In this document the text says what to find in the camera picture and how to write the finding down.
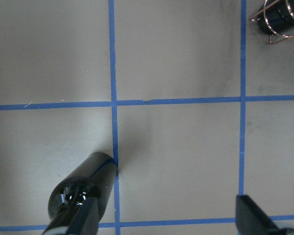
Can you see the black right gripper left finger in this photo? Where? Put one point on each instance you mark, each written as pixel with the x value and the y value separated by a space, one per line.
pixel 86 219

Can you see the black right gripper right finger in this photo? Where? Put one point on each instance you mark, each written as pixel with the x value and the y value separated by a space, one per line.
pixel 250 219

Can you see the dark wine bottle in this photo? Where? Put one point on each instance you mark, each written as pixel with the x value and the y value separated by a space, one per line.
pixel 94 177
pixel 279 17

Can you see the copper wire bottle basket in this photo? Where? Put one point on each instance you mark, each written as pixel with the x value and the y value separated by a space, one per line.
pixel 262 22

